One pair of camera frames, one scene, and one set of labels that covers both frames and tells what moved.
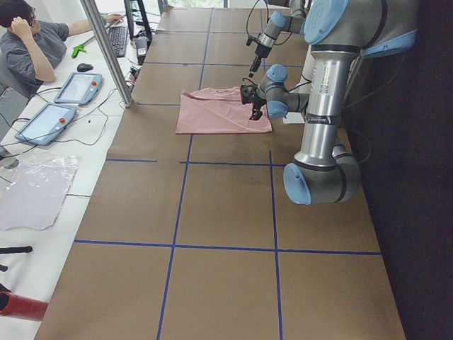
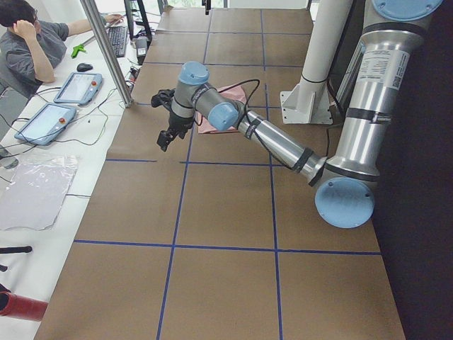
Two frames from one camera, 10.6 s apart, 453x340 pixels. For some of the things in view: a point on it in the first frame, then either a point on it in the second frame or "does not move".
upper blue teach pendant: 81,88 does not move
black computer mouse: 84,67 does not move
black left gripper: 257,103 -> 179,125
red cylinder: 19,307 does not move
